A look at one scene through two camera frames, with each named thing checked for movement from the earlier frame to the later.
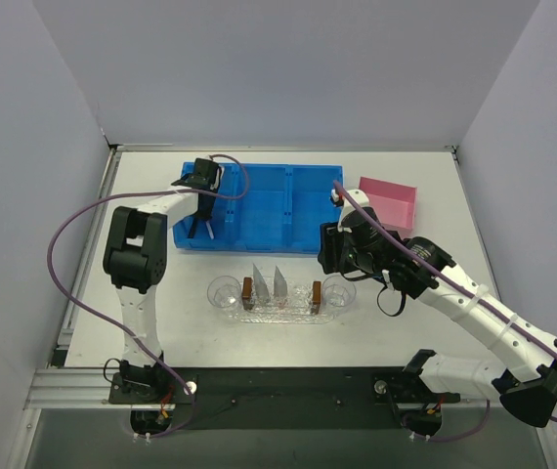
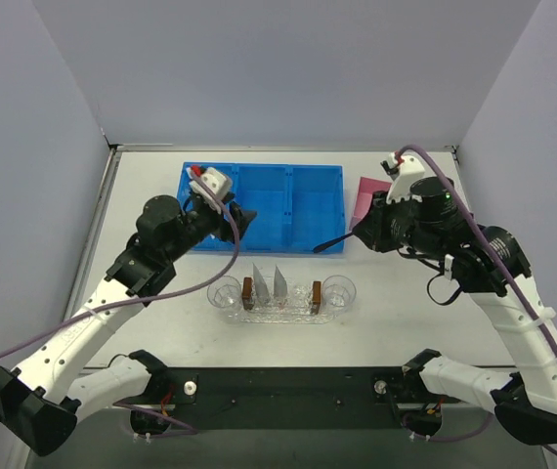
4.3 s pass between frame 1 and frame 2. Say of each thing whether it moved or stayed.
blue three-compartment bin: stayed
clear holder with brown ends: stayed
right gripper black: moved
